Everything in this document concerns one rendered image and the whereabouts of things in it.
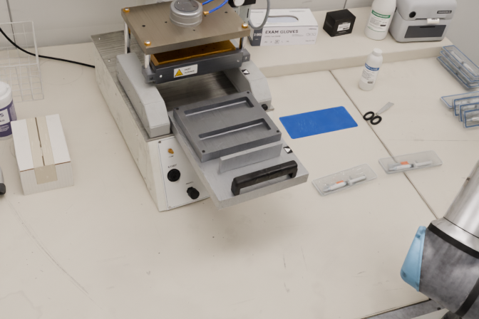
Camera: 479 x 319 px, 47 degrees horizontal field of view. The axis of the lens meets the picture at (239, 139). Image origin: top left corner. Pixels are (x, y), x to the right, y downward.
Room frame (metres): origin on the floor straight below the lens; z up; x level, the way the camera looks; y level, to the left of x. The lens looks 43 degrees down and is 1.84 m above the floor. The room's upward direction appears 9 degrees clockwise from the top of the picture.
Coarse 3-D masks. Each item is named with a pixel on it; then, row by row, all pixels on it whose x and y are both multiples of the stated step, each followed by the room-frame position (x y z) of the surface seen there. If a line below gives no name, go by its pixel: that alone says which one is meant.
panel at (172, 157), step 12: (168, 144) 0.94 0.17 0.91; (168, 156) 0.93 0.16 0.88; (180, 156) 0.94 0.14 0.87; (168, 168) 0.91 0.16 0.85; (180, 168) 0.93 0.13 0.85; (192, 168) 0.94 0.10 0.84; (168, 180) 0.90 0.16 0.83; (180, 180) 0.91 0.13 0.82; (192, 180) 0.93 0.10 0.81; (168, 192) 0.89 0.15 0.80; (180, 192) 0.90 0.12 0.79; (204, 192) 0.93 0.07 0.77; (168, 204) 0.87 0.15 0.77; (180, 204) 0.89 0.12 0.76
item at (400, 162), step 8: (416, 152) 1.20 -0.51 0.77; (424, 152) 1.20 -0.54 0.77; (432, 152) 1.21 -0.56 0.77; (384, 160) 1.14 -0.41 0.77; (392, 160) 1.15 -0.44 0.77; (400, 160) 1.15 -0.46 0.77; (408, 160) 1.16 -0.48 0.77; (416, 160) 1.16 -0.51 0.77; (424, 160) 1.17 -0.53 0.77; (432, 160) 1.17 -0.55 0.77; (440, 160) 1.18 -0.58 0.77; (392, 168) 1.12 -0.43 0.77; (400, 168) 1.12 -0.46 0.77; (408, 168) 1.13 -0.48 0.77
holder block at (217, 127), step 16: (224, 96) 1.04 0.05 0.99; (240, 96) 1.05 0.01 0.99; (176, 112) 0.96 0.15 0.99; (192, 112) 0.98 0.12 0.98; (208, 112) 1.00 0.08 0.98; (224, 112) 1.00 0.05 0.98; (240, 112) 1.00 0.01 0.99; (256, 112) 1.00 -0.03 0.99; (192, 128) 0.91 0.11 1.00; (208, 128) 0.92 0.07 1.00; (224, 128) 0.93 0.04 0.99; (240, 128) 0.95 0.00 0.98; (256, 128) 0.96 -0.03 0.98; (272, 128) 0.96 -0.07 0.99; (192, 144) 0.88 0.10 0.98; (208, 144) 0.89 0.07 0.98; (224, 144) 0.88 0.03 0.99; (240, 144) 0.89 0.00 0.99; (256, 144) 0.91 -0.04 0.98; (208, 160) 0.85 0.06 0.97
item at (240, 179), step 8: (272, 168) 0.81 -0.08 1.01; (280, 168) 0.82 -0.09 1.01; (288, 168) 0.82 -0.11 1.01; (296, 168) 0.83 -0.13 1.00; (240, 176) 0.78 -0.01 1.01; (248, 176) 0.78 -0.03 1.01; (256, 176) 0.78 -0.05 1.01; (264, 176) 0.79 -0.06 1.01; (272, 176) 0.80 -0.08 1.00; (280, 176) 0.81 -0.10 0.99; (232, 184) 0.77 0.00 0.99; (240, 184) 0.76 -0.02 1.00; (248, 184) 0.77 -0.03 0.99; (232, 192) 0.76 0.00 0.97
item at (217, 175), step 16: (176, 128) 0.93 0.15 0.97; (272, 144) 0.89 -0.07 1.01; (192, 160) 0.85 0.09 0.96; (224, 160) 0.82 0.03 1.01; (240, 160) 0.84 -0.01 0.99; (256, 160) 0.86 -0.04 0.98; (272, 160) 0.88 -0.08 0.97; (288, 160) 0.88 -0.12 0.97; (208, 176) 0.80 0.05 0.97; (224, 176) 0.81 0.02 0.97; (288, 176) 0.84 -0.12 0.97; (304, 176) 0.85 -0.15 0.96; (208, 192) 0.78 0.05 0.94; (224, 192) 0.76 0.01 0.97; (240, 192) 0.77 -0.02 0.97; (256, 192) 0.78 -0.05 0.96; (272, 192) 0.81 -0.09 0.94; (224, 208) 0.74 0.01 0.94
